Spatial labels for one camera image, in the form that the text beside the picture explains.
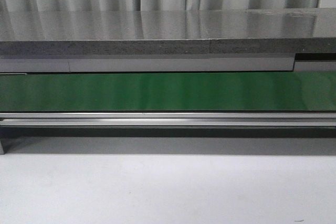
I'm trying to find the green conveyor belt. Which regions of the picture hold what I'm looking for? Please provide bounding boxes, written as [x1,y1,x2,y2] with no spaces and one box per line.
[1,71,335,112]

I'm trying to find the grey conveyor back guard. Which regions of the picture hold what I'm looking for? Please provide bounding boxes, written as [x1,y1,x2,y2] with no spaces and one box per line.
[1,53,335,73]

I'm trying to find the grey stone slab table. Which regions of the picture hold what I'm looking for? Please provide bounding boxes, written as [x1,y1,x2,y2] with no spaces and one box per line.
[1,8,335,56]

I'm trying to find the aluminium conveyor front rail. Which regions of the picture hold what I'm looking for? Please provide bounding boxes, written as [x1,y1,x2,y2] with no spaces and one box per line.
[1,112,335,127]

